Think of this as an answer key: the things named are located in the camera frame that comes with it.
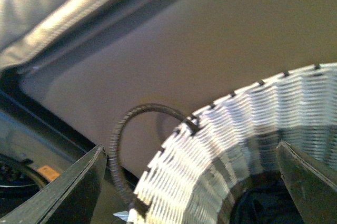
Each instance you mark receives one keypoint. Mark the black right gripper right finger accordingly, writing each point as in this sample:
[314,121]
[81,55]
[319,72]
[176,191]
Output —
[310,183]

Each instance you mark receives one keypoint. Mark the grey front-load washing machine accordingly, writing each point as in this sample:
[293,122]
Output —
[25,136]

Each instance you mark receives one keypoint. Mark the orange warning sticker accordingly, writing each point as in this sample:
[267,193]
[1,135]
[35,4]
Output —
[48,173]

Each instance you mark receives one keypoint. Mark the barcode price tag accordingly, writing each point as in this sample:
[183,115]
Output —
[121,217]

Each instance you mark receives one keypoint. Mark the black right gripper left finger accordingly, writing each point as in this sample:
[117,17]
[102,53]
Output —
[70,198]

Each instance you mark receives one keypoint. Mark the dark navy garment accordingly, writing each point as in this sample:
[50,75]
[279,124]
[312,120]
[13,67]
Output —
[269,203]

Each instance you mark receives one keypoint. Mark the white woven laundry basket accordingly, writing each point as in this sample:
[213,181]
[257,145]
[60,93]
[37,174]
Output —
[226,148]

